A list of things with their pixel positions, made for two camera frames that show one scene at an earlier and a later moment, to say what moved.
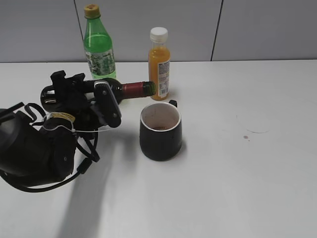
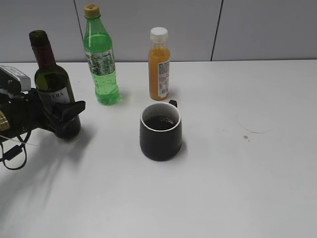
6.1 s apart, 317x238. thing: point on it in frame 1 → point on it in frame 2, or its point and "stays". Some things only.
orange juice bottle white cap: x=159 y=62 stays
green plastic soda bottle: x=98 y=45 stays
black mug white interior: x=160 y=137 stays
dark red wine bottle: x=120 y=90 → x=52 y=86
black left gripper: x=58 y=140 → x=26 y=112
